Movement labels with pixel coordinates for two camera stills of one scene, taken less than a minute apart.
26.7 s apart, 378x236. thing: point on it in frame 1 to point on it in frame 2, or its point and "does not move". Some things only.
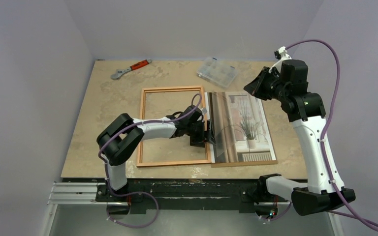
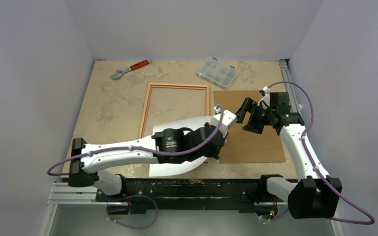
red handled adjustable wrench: [120, 73] does not move
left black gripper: [199, 140] to [214, 153]
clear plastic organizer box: [217, 72] does not move
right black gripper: [264, 84] to [252, 120]
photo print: [242, 135] to [170, 169]
